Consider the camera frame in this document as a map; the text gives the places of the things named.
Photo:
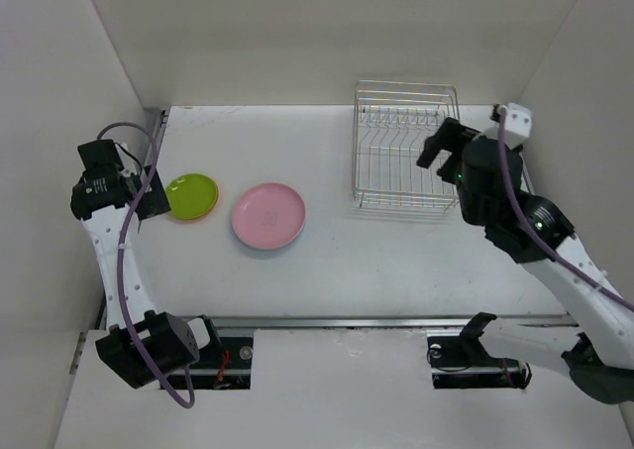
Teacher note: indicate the pink plastic plate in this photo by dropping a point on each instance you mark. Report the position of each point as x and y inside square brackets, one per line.
[269, 212]

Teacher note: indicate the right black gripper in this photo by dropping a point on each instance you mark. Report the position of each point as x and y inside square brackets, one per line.
[447, 137]

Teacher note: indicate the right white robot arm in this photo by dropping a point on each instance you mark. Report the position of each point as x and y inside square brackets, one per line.
[597, 355]

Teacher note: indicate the aluminium table rail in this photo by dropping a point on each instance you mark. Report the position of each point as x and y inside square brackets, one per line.
[351, 266]

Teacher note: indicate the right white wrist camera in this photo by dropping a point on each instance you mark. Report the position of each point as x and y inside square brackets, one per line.
[517, 123]

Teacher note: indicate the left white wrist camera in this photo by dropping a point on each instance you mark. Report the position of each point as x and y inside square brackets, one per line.
[130, 166]

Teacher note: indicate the yellow plastic plate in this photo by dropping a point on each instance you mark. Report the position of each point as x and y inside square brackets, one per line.
[274, 247]

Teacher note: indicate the green plastic plate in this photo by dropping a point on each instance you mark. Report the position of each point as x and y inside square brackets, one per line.
[193, 196]

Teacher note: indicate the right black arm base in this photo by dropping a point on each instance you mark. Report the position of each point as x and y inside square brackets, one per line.
[459, 362]

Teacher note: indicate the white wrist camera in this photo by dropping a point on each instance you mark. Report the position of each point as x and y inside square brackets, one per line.
[517, 123]
[130, 166]

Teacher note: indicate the metal wire dish rack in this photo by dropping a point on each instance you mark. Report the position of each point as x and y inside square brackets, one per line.
[392, 120]

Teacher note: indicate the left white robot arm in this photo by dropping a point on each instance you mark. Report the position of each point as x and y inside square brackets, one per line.
[136, 326]

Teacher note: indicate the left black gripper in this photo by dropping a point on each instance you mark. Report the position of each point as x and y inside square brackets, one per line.
[155, 203]

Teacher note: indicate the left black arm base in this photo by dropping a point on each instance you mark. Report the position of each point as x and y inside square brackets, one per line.
[227, 369]

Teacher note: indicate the orange plastic plate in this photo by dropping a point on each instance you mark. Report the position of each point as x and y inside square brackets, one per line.
[210, 211]

